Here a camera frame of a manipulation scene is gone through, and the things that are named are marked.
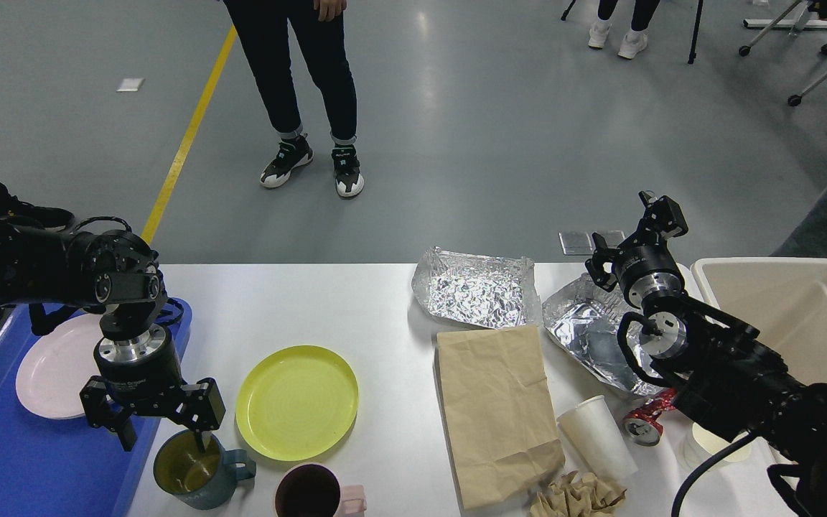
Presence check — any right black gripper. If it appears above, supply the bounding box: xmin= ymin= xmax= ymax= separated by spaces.
xmin=585 ymin=191 xmax=689 ymax=309

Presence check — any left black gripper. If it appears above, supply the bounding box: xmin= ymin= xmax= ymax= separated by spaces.
xmin=80 ymin=327 xmax=226 ymax=454

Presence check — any blue-green mug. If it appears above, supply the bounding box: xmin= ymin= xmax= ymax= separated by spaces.
xmin=152 ymin=432 xmax=256 ymax=511

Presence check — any yellow plate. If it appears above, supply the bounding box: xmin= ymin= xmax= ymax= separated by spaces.
xmin=235 ymin=345 xmax=359 ymax=462

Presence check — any pink mug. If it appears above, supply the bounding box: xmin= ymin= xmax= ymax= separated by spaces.
xmin=274 ymin=462 xmax=368 ymax=516

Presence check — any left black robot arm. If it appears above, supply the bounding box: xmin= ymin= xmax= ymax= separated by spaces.
xmin=0 ymin=220 xmax=225 ymax=452

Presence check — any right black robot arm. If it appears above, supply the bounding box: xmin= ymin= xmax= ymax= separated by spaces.
xmin=585 ymin=191 xmax=827 ymax=516

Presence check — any metal floor plate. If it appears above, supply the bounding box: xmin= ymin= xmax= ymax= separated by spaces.
xmin=559 ymin=231 xmax=626 ymax=256

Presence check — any crumpled foil sheet right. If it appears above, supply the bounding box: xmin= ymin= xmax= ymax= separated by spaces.
xmin=542 ymin=274 xmax=660 ymax=396

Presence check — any crumpled foil sheet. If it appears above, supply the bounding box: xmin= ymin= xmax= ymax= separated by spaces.
xmin=542 ymin=274 xmax=660 ymax=396
xmin=411 ymin=248 xmax=542 ymax=328

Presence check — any pink plate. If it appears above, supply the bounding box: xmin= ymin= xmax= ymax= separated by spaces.
xmin=14 ymin=313 xmax=103 ymax=419

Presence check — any crumpled foil sheet left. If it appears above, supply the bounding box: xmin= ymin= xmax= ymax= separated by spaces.
xmin=411 ymin=248 xmax=542 ymax=328

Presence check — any blue plastic tray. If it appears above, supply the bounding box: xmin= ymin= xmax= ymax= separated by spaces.
xmin=0 ymin=307 xmax=159 ymax=516

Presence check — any crushed red can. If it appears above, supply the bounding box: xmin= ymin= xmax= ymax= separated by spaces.
xmin=621 ymin=387 xmax=677 ymax=447

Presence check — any person in white sneakers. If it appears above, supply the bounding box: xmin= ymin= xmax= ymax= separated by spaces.
xmin=589 ymin=0 xmax=662 ymax=60

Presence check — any beige plastic bin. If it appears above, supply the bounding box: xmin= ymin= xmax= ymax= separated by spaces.
xmin=691 ymin=256 xmax=827 ymax=385

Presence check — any white paper cup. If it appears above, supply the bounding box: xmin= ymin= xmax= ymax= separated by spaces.
xmin=556 ymin=395 xmax=639 ymax=481

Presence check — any brown paper bag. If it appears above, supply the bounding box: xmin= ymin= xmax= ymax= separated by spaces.
xmin=436 ymin=326 xmax=565 ymax=510

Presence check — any crumpled brown paper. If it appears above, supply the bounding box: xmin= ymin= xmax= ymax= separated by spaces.
xmin=528 ymin=471 xmax=627 ymax=516

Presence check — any person in black sneakers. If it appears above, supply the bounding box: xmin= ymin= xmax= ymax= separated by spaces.
xmin=223 ymin=0 xmax=366 ymax=199

